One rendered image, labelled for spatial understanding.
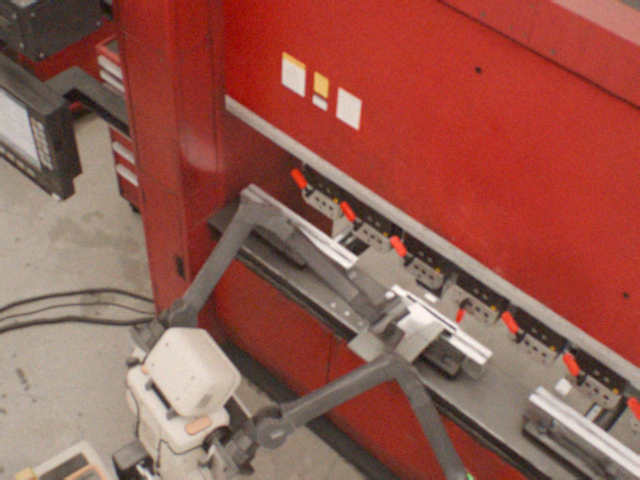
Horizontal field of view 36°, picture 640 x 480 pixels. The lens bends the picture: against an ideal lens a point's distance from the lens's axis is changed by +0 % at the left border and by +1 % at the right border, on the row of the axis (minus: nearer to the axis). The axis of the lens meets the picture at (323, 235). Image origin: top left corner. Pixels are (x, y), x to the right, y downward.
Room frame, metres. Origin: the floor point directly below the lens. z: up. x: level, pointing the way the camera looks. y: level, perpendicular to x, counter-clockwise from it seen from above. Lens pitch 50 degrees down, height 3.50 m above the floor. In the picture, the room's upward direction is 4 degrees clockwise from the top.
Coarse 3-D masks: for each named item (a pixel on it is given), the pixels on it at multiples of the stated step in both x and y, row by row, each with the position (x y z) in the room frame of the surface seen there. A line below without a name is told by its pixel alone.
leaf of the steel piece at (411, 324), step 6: (414, 312) 1.83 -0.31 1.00; (408, 318) 1.80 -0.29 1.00; (414, 318) 1.80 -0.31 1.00; (420, 318) 1.81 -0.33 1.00; (402, 324) 1.78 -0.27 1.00; (408, 324) 1.78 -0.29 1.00; (414, 324) 1.78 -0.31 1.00; (420, 324) 1.78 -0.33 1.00; (426, 324) 1.79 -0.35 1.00; (408, 330) 1.76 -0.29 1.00; (414, 330) 1.76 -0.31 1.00; (408, 336) 1.73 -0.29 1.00
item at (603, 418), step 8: (624, 400) 1.64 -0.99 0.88; (592, 408) 1.63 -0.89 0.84; (600, 408) 1.62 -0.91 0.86; (616, 408) 1.62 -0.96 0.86; (624, 408) 1.69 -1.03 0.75; (584, 416) 1.60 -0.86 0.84; (592, 416) 1.59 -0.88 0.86; (600, 416) 1.60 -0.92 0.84; (608, 416) 1.59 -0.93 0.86; (616, 416) 1.61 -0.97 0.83; (600, 424) 1.56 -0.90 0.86; (608, 424) 1.57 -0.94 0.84
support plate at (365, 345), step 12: (432, 324) 1.79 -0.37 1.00; (360, 336) 1.72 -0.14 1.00; (372, 336) 1.72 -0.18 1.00; (420, 336) 1.74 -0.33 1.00; (432, 336) 1.74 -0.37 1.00; (360, 348) 1.68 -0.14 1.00; (372, 348) 1.68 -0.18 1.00; (396, 348) 1.69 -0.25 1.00; (408, 348) 1.69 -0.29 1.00; (420, 348) 1.69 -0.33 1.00; (408, 360) 1.65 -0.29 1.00
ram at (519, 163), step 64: (256, 0) 2.25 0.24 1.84; (320, 0) 2.11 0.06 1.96; (384, 0) 1.99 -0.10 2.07; (256, 64) 2.26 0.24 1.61; (320, 64) 2.10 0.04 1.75; (384, 64) 1.97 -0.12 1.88; (448, 64) 1.86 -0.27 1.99; (512, 64) 1.76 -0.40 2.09; (256, 128) 2.26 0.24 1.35; (320, 128) 2.09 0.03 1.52; (384, 128) 1.96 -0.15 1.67; (448, 128) 1.83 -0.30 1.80; (512, 128) 1.73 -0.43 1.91; (576, 128) 1.64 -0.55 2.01; (384, 192) 1.94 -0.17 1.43; (448, 192) 1.81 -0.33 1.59; (512, 192) 1.70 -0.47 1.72; (576, 192) 1.61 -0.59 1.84; (448, 256) 1.78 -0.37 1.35; (512, 256) 1.67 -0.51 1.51; (576, 256) 1.57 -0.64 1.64; (576, 320) 1.53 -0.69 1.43
